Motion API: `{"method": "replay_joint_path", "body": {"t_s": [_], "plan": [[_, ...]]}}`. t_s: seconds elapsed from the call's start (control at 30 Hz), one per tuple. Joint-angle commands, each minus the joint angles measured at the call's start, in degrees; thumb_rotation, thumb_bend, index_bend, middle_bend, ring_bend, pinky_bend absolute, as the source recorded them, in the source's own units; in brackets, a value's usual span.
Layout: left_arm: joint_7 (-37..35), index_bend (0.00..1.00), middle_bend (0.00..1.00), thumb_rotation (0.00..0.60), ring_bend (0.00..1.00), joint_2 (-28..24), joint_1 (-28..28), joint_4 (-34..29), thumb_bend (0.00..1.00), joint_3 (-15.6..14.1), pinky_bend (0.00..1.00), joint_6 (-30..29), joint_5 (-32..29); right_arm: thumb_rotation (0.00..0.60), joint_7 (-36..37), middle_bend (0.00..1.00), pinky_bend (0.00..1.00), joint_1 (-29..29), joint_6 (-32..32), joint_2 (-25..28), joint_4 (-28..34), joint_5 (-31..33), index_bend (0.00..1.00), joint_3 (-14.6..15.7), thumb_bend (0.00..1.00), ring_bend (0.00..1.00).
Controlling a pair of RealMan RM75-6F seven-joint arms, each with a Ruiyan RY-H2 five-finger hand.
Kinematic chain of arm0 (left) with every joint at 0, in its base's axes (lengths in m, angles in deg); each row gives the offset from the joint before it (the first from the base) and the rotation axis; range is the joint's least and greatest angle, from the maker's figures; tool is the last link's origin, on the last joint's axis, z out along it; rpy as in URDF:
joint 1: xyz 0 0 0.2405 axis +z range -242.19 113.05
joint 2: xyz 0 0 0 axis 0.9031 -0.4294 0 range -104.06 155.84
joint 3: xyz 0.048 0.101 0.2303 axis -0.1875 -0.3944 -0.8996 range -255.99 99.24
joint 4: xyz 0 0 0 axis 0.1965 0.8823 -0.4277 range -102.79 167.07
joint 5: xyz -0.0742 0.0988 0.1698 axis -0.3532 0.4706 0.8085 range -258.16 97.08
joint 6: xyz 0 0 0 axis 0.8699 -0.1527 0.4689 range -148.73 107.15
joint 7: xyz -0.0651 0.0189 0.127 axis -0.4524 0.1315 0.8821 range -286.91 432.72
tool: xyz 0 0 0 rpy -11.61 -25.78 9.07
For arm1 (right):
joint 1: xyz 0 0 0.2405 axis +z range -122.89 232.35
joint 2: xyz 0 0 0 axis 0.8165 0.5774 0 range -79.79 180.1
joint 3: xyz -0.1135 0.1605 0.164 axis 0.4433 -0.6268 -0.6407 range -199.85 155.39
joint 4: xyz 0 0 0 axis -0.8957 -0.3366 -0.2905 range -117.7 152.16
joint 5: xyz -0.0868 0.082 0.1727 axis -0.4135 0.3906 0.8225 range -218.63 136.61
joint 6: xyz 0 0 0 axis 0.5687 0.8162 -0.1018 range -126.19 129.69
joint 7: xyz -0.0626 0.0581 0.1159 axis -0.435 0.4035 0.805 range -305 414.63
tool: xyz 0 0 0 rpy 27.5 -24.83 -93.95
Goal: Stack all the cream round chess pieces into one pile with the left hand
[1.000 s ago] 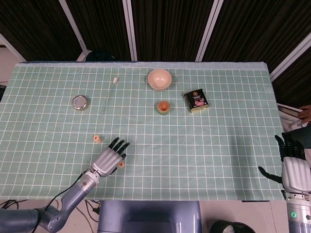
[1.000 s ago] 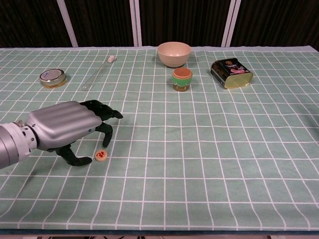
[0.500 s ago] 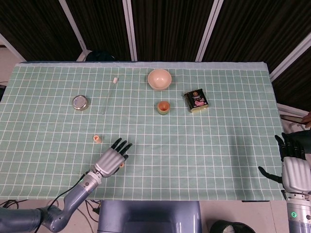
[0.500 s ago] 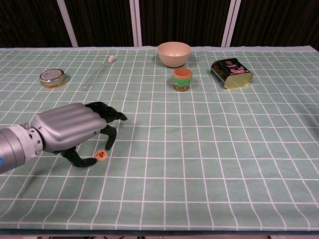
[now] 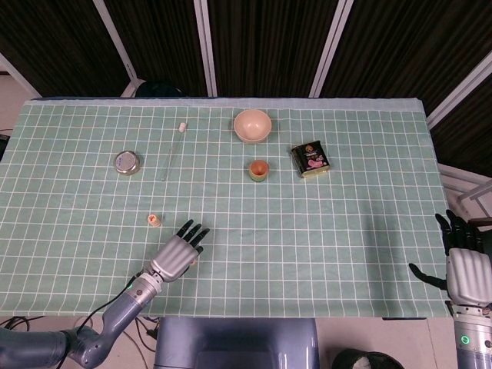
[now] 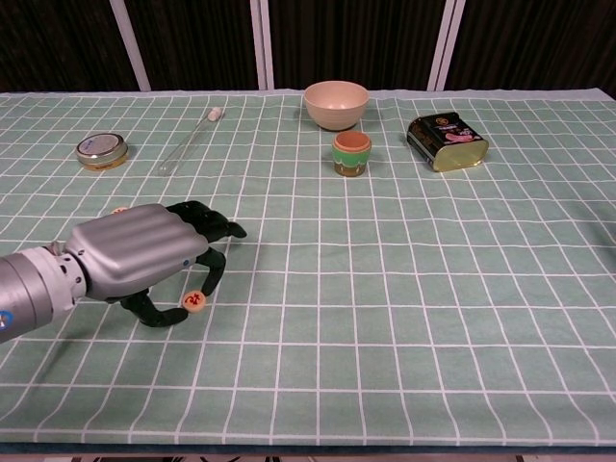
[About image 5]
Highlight black waste bin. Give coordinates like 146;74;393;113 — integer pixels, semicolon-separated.
331;347;404;369

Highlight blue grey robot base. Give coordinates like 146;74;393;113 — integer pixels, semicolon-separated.
153;317;321;369

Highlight round silver tin can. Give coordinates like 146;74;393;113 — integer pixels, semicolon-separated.
114;151;141;178

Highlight black floor cable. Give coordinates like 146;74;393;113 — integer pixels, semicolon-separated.
0;314;44;332

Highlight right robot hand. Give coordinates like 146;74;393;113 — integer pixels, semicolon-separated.
408;210;492;308

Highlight white partition frame post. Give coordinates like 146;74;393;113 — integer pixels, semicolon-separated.
426;49;492;130
309;0;354;98
0;52;42;99
91;0;140;98
194;0;218;97

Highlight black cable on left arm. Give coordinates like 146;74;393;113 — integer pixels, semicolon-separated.
80;282;134;330

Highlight glass test tube white stopper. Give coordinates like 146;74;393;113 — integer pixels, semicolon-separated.
160;121;188;182

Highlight small orange green cup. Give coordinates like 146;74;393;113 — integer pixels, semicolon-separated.
248;159;270;183

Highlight beige bowl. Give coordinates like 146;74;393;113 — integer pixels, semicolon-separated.
233;108;273;145

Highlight black gold luncheon meat tin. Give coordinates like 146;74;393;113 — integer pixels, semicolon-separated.
290;140;331;180

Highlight green checked tablecloth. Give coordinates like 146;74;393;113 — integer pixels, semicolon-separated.
0;96;458;319

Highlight dark blue bag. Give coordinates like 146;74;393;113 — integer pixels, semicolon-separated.
136;79;185;98

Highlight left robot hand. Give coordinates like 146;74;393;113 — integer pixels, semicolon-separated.
148;219;211;284

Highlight person in dark clothes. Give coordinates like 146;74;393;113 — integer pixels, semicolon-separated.
467;217;492;254

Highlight black cables with plug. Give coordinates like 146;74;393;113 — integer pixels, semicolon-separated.
133;315;161;351

